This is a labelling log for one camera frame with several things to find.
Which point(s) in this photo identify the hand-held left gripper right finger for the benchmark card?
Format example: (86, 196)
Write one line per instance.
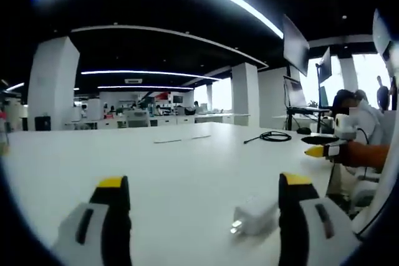
(296, 225)

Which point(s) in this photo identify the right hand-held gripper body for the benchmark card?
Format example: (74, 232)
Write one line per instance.
(344, 126)

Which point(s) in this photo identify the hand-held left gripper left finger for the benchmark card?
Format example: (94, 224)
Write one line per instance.
(115, 231)

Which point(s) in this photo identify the white charger adapter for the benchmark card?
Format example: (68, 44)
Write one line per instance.
(258, 219)

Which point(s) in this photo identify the white desk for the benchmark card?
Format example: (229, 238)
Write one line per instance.
(171, 169)

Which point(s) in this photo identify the black flat disc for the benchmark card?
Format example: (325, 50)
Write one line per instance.
(318, 139)

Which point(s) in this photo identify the black monitor stand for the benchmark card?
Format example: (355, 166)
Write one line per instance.
(307, 111)

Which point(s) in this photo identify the lit monitor screen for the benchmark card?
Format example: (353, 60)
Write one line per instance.
(294, 91)

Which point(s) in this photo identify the small dark tilted monitor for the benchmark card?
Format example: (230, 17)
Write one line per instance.
(325, 65)

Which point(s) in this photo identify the person's white shirt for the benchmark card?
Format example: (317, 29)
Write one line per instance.
(388, 203)

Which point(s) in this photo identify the large dark hanging monitor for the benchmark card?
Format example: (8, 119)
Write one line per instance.
(296, 45)

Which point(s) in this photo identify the black box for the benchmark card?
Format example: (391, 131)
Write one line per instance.
(42, 123)

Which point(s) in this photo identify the ceiling air vent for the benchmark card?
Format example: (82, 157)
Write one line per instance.
(133, 81)

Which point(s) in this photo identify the white square pillar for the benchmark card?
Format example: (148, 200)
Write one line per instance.
(53, 85)

